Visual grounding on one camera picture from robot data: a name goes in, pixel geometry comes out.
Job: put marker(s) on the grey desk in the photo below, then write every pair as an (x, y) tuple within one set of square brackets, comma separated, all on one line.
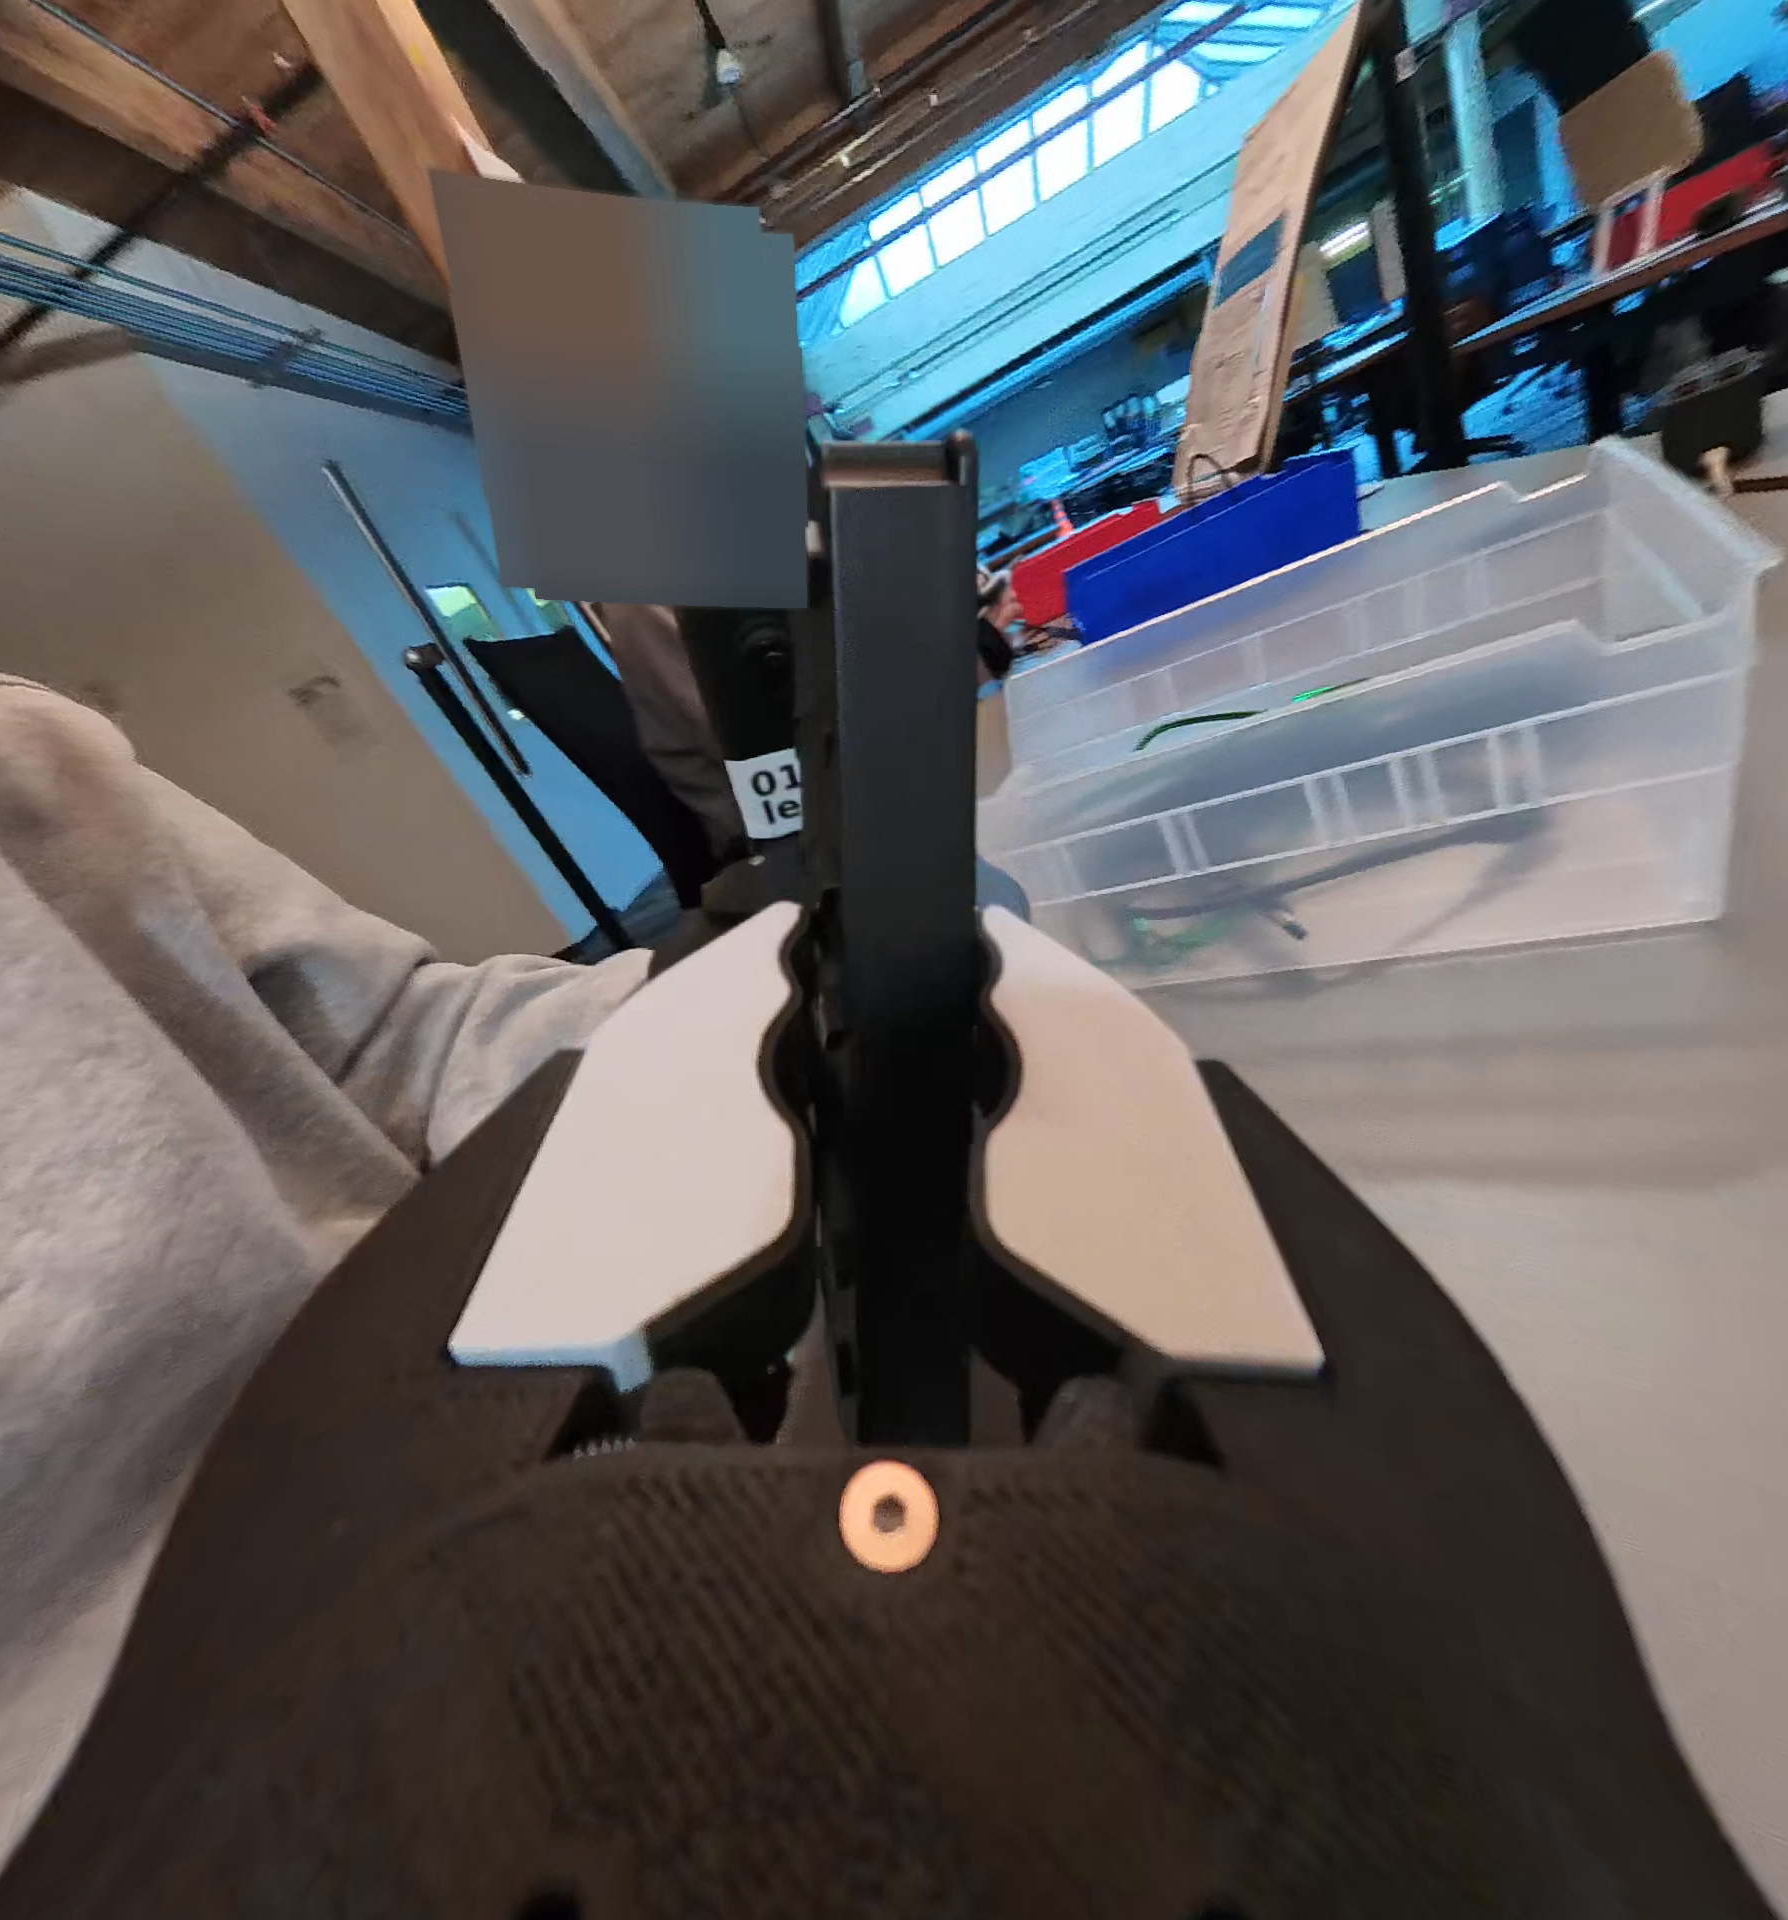
[(1588, 1199)]

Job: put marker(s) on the wooden display board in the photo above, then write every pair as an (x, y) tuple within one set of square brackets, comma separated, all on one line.
[(1262, 269)]

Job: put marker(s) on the red plastic bin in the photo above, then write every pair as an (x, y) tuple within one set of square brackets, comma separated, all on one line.
[(1051, 581)]

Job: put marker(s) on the person's grey hoodie torso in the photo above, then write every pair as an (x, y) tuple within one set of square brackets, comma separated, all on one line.
[(83, 1052)]

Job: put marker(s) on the black metal pole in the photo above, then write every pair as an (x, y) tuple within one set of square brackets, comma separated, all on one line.
[(1410, 226)]

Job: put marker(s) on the black office chair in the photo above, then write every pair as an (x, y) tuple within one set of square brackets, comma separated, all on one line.
[(567, 718)]

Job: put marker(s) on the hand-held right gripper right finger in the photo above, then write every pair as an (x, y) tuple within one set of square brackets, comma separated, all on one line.
[(1151, 1185)]

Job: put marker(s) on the black power adapter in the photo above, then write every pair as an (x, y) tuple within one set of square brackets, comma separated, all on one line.
[(1712, 412)]

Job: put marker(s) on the blue plastic bin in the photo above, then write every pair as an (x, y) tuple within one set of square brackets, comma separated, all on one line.
[(1207, 556)]

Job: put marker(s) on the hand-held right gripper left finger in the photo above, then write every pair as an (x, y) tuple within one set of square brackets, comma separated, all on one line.
[(639, 1171)]

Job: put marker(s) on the black USB hub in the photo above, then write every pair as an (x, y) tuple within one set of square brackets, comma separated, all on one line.
[(901, 900)]

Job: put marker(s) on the clear plastic bin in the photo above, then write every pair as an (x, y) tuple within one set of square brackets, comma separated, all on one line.
[(1588, 602)]

